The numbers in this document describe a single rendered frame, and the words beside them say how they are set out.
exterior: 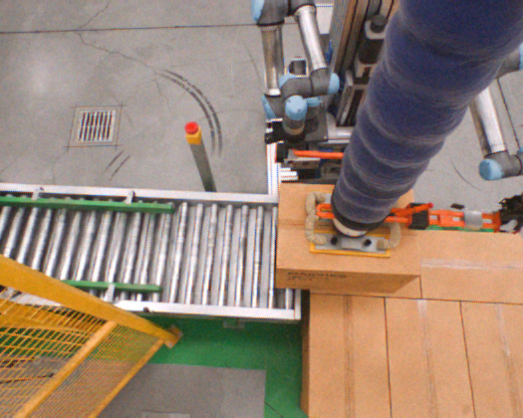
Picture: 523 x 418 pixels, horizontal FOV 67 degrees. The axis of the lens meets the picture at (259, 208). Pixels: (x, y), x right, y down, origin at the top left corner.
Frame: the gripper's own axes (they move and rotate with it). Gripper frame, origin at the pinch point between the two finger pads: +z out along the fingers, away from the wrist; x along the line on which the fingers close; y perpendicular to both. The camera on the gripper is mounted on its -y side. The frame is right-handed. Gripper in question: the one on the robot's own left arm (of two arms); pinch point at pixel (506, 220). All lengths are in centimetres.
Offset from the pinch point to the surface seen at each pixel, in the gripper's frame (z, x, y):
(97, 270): 64, 16, 191
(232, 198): 59, -30, 119
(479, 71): -94, 12, 56
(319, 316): 66, 33, 67
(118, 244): 63, 0, 182
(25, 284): -54, 47, 153
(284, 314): 60, 34, 85
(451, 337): 67, 39, -1
